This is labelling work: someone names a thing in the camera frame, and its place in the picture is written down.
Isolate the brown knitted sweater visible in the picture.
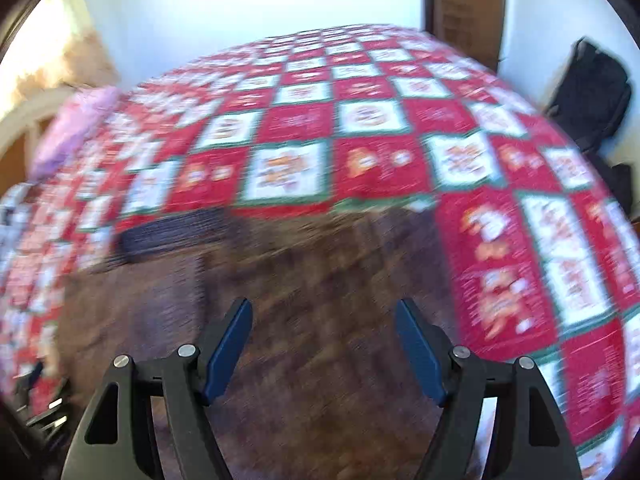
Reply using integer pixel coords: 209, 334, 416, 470
55, 208, 458, 479

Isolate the white patterned pillow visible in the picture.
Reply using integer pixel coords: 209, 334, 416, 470
1, 182, 32, 260

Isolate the cream wooden headboard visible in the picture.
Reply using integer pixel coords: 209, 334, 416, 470
0, 84, 76, 194

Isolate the pink folded blanket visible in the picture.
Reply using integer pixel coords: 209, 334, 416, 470
28, 86, 122, 182

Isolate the beige window curtain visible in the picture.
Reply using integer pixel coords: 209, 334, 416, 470
1, 0, 120, 106

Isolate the red checkered teddy bedspread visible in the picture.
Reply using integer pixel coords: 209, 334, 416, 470
1, 25, 639, 479

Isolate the brown wooden door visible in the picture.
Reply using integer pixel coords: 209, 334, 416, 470
424, 0, 506, 70

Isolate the black bag on wall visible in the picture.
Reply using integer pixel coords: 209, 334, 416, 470
544, 37, 632, 152

